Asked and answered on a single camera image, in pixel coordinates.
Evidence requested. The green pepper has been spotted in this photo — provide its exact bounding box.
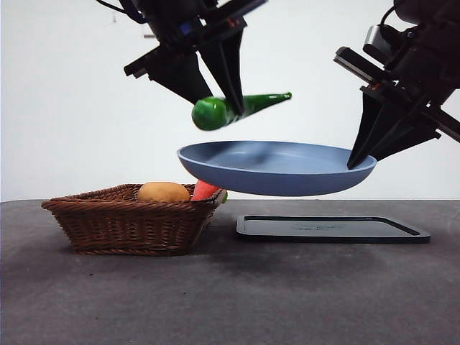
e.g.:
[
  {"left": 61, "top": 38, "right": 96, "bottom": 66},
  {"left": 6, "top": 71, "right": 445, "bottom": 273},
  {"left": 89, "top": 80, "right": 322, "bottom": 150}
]
[{"left": 191, "top": 91, "right": 293, "bottom": 131}]

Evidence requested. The blue round plate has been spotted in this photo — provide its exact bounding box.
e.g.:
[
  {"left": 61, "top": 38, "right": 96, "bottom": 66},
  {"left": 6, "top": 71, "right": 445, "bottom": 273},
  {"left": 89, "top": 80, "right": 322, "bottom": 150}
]
[{"left": 176, "top": 140, "right": 377, "bottom": 197}]

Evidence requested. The black rectangular tray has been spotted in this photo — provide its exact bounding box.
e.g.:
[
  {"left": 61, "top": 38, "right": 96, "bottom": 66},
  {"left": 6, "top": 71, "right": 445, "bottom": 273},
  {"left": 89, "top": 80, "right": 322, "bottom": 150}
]
[{"left": 236, "top": 214, "right": 431, "bottom": 244}]

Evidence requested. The orange carrot with green leaves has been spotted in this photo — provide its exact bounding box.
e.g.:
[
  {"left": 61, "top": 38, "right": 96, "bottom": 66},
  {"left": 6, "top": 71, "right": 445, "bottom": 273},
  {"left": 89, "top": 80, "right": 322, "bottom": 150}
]
[{"left": 190, "top": 180, "right": 229, "bottom": 205}]

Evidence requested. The yellow-brown potato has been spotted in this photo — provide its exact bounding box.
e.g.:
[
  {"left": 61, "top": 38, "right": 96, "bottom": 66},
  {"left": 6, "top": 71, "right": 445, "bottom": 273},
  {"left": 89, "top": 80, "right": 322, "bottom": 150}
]
[{"left": 137, "top": 181, "right": 190, "bottom": 203}]

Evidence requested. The brown wicker basket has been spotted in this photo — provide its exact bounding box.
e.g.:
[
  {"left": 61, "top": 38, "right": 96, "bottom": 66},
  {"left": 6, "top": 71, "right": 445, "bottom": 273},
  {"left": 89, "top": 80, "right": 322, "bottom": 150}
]
[{"left": 41, "top": 183, "right": 228, "bottom": 257}]

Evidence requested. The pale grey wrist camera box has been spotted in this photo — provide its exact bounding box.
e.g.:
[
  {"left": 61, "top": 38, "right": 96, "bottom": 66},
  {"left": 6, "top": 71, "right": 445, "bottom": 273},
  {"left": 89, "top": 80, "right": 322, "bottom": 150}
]
[{"left": 362, "top": 24, "right": 400, "bottom": 58}]

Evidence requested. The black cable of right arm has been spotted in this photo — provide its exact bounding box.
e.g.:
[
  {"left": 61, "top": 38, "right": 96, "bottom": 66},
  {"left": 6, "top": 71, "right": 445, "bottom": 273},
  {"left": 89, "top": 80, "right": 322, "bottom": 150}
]
[{"left": 379, "top": 3, "right": 400, "bottom": 37}]

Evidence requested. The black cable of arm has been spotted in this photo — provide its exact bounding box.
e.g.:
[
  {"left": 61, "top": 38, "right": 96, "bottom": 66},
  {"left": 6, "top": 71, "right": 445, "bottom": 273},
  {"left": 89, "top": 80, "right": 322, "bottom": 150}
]
[
  {"left": 94, "top": 0, "right": 144, "bottom": 23},
  {"left": 379, "top": 3, "right": 400, "bottom": 37}
]

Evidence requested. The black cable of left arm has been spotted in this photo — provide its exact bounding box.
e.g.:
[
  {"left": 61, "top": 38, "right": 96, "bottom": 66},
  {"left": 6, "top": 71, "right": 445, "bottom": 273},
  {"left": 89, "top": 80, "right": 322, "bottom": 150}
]
[{"left": 94, "top": 0, "right": 144, "bottom": 23}]

